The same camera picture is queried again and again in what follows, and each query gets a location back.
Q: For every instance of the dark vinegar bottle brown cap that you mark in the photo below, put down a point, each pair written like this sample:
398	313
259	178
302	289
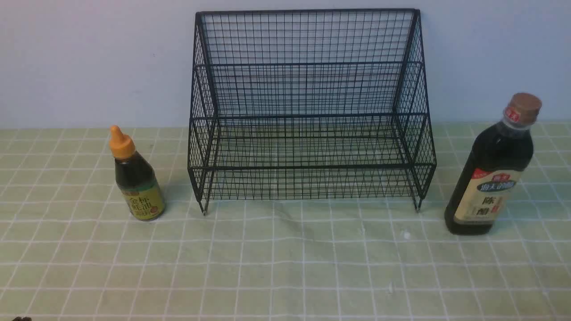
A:
498	157

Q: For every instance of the small sauce bottle orange cap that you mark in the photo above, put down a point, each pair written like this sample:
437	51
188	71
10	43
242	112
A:
135	178

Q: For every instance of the green checkered tablecloth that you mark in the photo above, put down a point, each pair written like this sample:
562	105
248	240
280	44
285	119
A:
71	251

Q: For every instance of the black wire mesh shelf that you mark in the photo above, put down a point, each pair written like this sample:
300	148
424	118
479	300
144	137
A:
309	104

